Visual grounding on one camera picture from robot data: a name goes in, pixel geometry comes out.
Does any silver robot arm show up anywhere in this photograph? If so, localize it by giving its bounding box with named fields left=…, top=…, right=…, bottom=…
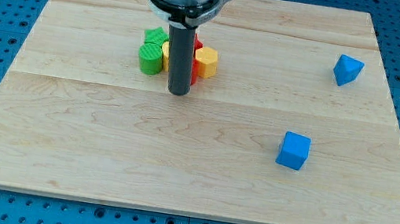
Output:
left=148, top=0, right=231, bottom=96

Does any red block lower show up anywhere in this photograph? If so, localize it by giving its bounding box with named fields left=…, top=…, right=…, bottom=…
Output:
left=191, top=58, right=199, bottom=85

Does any wooden board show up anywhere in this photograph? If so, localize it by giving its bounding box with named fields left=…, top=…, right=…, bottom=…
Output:
left=0, top=0, right=400, bottom=224

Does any green star block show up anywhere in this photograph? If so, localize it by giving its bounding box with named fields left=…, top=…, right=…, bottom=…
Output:
left=144, top=27, right=169, bottom=46

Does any yellow hexagon block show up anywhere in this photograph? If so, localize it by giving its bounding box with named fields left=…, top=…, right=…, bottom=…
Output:
left=195, top=46, right=218, bottom=79

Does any green cylinder block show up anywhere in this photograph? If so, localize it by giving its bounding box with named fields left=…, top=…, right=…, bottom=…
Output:
left=138, top=43, right=163, bottom=75

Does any red block behind rod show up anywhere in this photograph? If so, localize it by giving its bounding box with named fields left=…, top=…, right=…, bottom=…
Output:
left=193, top=34, right=204, bottom=51

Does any blue triangular block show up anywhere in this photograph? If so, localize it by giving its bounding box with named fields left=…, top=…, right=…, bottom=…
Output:
left=332, top=54, right=365, bottom=86

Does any blue cube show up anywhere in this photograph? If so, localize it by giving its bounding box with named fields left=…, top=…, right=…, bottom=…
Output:
left=275, top=131, right=312, bottom=171

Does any yellow heart block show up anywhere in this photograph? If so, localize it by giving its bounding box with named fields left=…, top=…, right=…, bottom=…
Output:
left=161, top=41, right=170, bottom=72

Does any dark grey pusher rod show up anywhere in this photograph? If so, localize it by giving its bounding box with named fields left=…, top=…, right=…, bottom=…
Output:
left=167, top=26, right=196, bottom=96

